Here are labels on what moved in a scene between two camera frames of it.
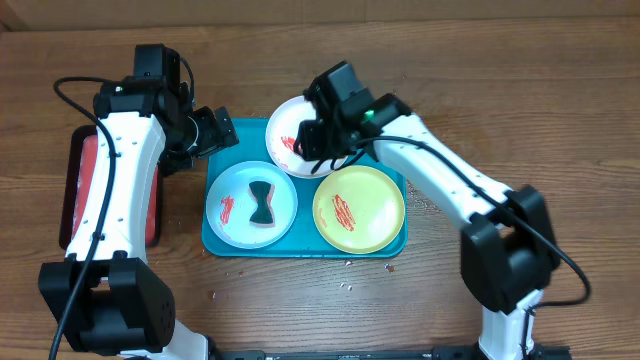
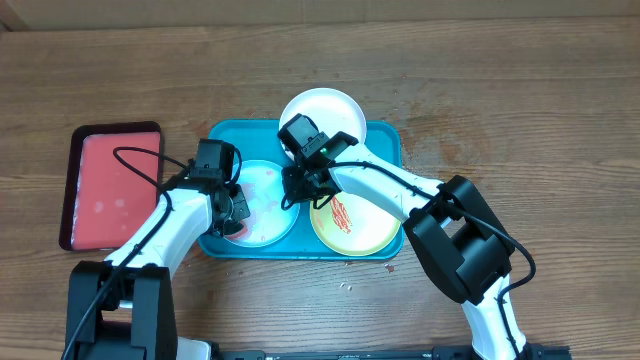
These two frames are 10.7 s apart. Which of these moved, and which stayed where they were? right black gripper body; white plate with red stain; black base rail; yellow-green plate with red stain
Moved: right black gripper body; white plate with red stain
Stayed: yellow-green plate with red stain; black base rail
